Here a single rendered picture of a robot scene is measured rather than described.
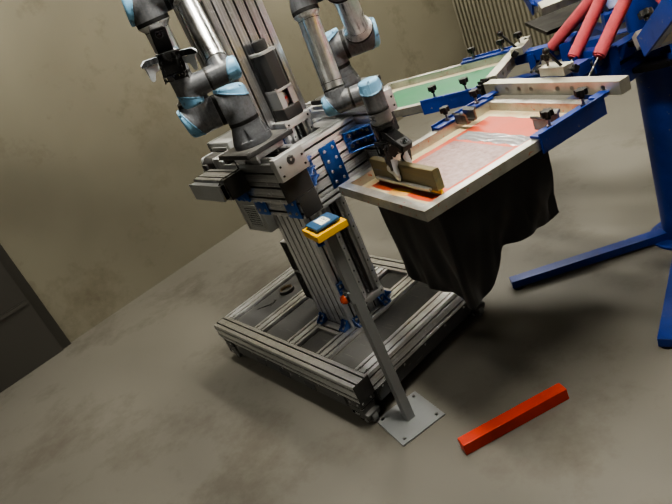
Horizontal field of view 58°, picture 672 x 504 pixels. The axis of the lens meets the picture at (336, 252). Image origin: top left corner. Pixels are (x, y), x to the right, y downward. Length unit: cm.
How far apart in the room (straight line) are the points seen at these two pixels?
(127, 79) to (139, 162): 64
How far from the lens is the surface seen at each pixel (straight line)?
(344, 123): 252
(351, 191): 226
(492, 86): 274
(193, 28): 215
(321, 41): 218
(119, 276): 516
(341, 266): 221
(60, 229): 500
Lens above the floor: 174
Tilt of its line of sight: 24 degrees down
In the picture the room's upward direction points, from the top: 24 degrees counter-clockwise
